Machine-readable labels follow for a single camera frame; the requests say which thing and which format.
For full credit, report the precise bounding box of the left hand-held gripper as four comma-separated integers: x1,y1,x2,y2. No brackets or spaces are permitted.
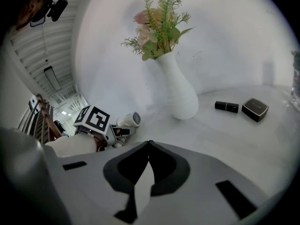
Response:
73,105,137,152

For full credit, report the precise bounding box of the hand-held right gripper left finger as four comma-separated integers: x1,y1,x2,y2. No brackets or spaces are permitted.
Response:
49,140,150,225

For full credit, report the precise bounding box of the long ceiling light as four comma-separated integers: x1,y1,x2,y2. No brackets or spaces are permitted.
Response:
44,66,62,91

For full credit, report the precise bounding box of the dark wooden staircase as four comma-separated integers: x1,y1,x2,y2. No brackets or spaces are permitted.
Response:
17,94,69,145

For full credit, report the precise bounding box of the white ceramic vase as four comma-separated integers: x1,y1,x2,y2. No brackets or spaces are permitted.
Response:
156,52,199,120

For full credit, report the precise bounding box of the person's left forearm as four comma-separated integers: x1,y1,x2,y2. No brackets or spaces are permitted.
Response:
44,131,106,158

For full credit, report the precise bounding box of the white hair dryer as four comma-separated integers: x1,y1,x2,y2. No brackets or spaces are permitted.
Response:
114,111,142,149

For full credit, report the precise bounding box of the black square compact case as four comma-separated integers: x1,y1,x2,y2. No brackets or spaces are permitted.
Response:
241,97,269,123

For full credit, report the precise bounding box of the black lipstick tube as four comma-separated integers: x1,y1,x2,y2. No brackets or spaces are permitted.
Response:
215,101,239,113

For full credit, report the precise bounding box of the pink artificial flower bouquet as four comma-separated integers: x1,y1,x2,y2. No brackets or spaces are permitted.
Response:
120,0,196,61

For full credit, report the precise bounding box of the white curved vanity table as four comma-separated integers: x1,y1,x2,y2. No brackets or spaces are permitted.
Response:
112,84,300,196

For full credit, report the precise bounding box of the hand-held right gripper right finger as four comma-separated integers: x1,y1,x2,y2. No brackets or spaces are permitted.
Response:
140,140,282,225

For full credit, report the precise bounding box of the person's head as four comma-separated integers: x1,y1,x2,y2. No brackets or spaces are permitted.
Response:
13,0,49,31

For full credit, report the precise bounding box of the clear glass vase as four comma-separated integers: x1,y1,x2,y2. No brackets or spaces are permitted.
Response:
290,50,300,112

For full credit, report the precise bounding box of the black head camera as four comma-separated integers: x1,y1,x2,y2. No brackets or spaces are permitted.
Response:
30,0,69,28

